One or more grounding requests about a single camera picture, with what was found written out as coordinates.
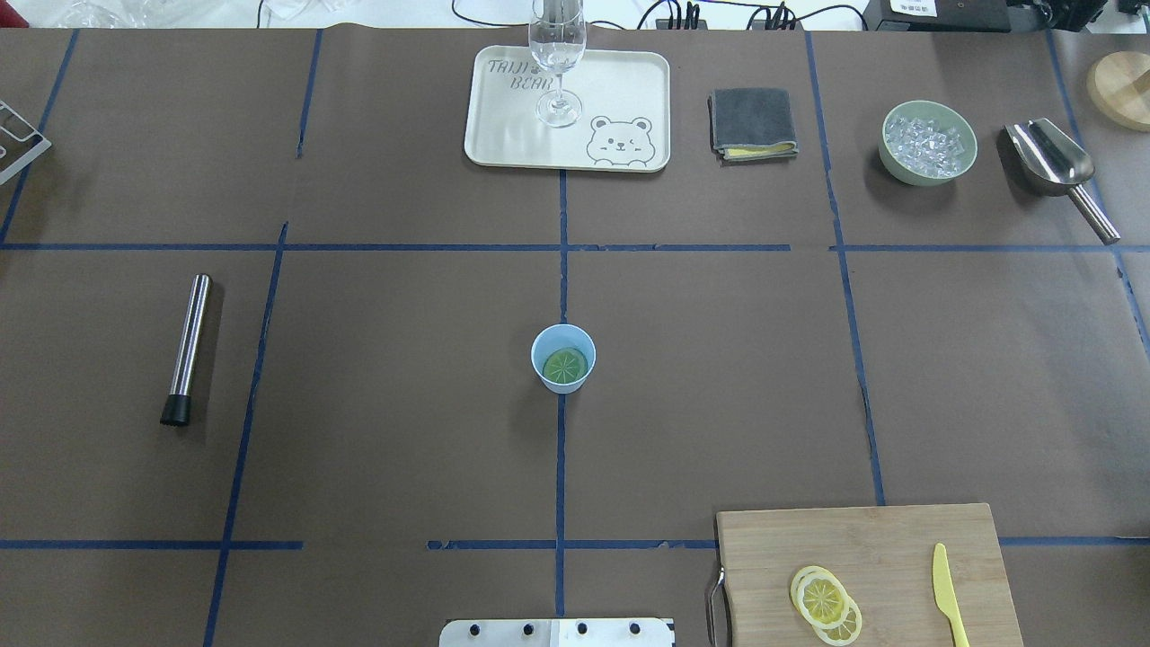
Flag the green bowl of ice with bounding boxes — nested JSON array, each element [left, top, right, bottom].
[[877, 100, 978, 187]]

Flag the light blue cup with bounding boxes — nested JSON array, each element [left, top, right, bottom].
[[530, 323, 597, 394]]

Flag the grey folded cloth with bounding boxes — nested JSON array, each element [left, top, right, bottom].
[[708, 87, 800, 163]]

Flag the steel ice scoop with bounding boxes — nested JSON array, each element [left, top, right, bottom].
[[1004, 118, 1121, 245]]

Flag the yellow plastic knife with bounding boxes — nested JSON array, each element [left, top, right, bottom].
[[932, 542, 969, 647]]

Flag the wooden mug tree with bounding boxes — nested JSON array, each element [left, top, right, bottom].
[[1087, 51, 1149, 134]]

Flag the clear wine glass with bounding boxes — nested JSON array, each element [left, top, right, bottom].
[[528, 1, 588, 129]]

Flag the cream bear tray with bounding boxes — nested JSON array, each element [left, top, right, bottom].
[[463, 46, 672, 174]]

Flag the steel muddler with black cap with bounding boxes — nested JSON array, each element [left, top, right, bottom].
[[160, 274, 212, 428]]

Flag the white wire cup rack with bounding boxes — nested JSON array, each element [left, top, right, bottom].
[[0, 101, 52, 184]]

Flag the lemon slices on board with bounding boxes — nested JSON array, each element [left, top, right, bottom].
[[789, 565, 863, 646]]

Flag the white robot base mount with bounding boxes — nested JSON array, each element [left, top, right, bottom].
[[438, 617, 677, 646]]

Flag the lemon slice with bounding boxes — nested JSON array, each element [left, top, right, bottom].
[[542, 347, 590, 385]]

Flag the wooden cutting board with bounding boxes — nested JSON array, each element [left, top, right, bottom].
[[716, 503, 1022, 646]]

